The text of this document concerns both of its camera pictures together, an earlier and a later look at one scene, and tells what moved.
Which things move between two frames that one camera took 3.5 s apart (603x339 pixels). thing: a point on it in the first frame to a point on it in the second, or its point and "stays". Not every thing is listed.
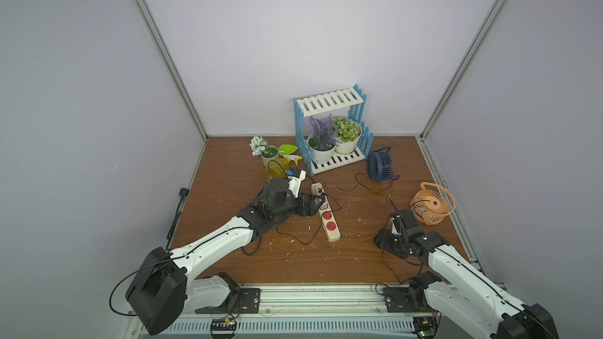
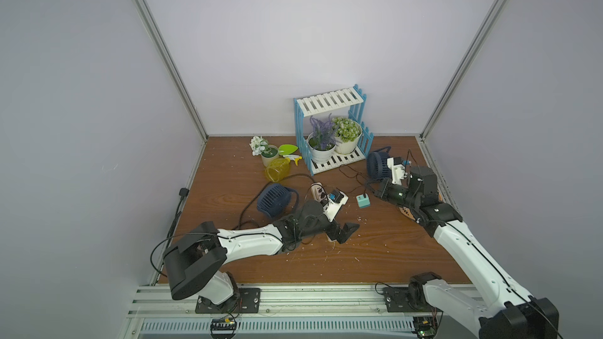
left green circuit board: x=223 y=326 stays
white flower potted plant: x=260 y=147 stays
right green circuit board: x=425 y=327 stays
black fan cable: x=366 y=180 to x=349 y=172
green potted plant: x=348 y=133 stays
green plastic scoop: x=286 y=149 stays
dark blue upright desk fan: x=380 y=166 stays
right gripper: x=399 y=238 to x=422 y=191
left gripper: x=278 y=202 to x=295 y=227
